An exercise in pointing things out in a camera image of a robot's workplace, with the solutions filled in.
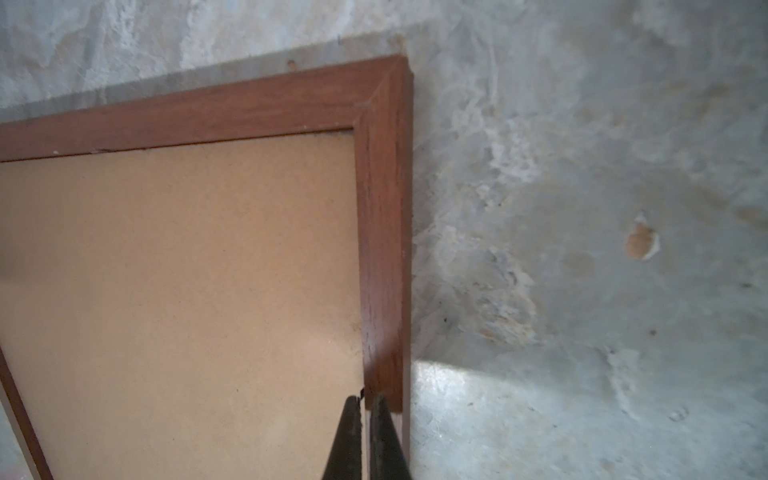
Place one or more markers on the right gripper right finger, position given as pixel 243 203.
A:
pixel 387 460

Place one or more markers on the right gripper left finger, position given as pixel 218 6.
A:
pixel 345 458

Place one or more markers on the brown cardboard backing board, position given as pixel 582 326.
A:
pixel 184 313

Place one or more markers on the brown wooden picture frame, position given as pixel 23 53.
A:
pixel 372 98

